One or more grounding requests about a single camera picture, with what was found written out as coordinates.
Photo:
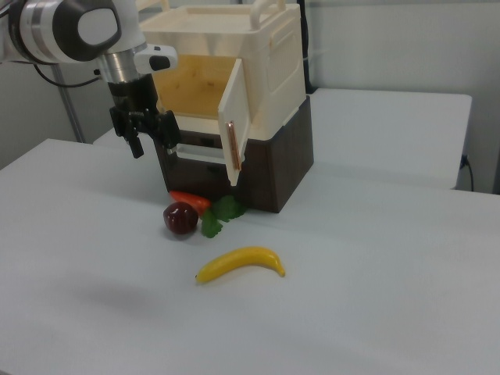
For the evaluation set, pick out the dark brown drawer box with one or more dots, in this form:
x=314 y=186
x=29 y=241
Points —
x=273 y=172

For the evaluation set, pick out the cream plastic cabinet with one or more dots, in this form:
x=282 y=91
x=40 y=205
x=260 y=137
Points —
x=281 y=70

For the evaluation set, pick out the black pole behind cabinet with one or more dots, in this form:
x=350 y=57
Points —
x=306 y=47

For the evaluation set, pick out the green toy leaves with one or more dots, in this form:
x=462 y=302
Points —
x=226 y=209

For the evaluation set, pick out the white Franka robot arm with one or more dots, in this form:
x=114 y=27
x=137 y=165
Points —
x=58 y=27

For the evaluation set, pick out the orange toy carrot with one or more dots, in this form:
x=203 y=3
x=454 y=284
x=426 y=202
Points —
x=191 y=199

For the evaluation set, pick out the dark red toy fruit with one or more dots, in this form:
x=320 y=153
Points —
x=180 y=218

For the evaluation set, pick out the yellow toy banana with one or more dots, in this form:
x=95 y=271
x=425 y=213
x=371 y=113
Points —
x=238 y=259

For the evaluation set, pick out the grey metal post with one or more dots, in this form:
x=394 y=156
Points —
x=72 y=109

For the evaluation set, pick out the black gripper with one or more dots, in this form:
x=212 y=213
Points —
x=131 y=97

